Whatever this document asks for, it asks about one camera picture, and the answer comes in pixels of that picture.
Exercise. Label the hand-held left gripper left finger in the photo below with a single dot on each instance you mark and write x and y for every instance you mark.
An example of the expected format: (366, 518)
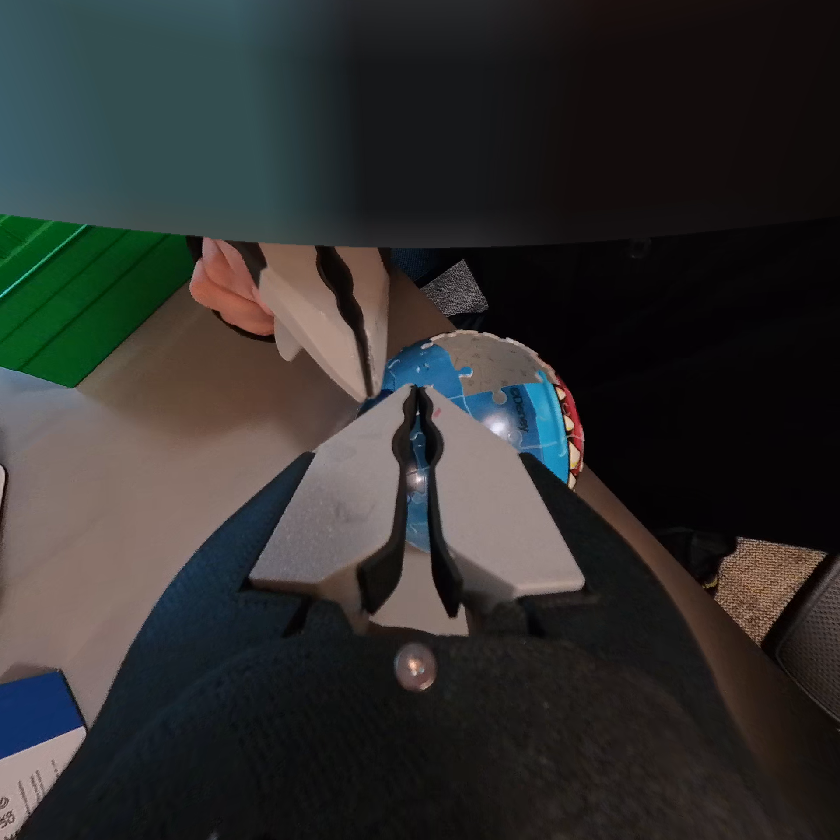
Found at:
(328, 512)

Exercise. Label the black office chair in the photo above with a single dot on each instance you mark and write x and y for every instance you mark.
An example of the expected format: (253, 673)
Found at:
(814, 636)

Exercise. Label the white and blue puzzle box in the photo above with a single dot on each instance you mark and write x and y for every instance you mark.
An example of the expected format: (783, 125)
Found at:
(33, 715)

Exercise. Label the blue puzzle ball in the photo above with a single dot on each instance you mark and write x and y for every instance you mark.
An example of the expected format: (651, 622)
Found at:
(512, 394)

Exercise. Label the green plastic bin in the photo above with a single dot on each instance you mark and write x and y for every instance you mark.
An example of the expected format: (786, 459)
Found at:
(79, 295)

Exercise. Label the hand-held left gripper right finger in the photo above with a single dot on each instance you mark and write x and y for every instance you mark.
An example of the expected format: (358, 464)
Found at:
(505, 518)

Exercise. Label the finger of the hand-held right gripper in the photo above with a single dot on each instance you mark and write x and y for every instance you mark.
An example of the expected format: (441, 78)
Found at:
(375, 295)
(302, 302)

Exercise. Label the person's right hand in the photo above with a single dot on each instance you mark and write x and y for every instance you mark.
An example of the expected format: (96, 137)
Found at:
(223, 282)

